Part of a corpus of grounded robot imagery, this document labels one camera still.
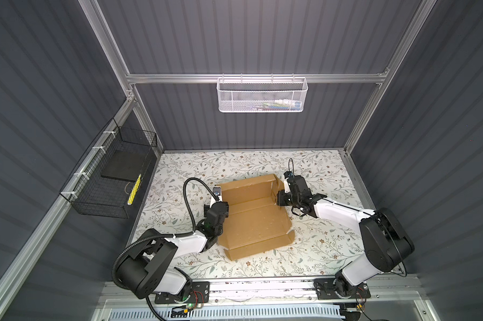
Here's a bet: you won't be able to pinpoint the brown cardboard box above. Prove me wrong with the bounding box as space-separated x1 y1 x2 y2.
217 174 295 261

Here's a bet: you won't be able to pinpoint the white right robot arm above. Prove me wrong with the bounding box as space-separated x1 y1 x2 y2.
277 171 415 297

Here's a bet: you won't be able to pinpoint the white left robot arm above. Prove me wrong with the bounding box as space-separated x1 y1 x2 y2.
112 201 229 302

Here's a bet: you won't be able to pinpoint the yellow marker pen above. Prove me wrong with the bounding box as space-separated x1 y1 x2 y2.
127 174 142 206

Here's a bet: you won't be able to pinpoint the items in white basket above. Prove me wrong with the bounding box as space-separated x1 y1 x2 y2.
250 99 303 112

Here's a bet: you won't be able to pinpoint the black foam pad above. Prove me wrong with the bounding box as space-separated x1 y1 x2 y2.
101 150 146 183

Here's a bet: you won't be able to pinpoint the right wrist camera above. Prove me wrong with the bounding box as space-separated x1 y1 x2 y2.
283 171 295 184

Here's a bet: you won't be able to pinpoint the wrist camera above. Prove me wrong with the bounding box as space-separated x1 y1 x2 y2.
211 186 222 204
283 171 295 184

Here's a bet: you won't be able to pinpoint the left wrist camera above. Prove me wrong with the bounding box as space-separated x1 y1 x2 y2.
211 186 222 204

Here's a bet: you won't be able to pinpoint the black corrugated cable conduit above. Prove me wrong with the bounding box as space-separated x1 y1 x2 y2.
111 177 218 321

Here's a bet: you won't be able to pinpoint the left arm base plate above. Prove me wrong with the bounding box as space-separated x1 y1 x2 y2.
153 281 211 305

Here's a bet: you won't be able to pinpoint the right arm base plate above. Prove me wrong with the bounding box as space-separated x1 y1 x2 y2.
313 278 371 300

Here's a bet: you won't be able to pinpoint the black wire mesh basket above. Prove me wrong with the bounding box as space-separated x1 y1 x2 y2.
60 120 158 219

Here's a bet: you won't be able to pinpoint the white wire mesh basket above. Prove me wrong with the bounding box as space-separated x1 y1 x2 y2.
216 76 308 113

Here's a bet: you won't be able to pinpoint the white perforated front rail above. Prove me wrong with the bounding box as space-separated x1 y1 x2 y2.
104 304 343 321

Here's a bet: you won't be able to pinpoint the aluminium enclosure frame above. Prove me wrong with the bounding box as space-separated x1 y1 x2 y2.
0 0 439 321

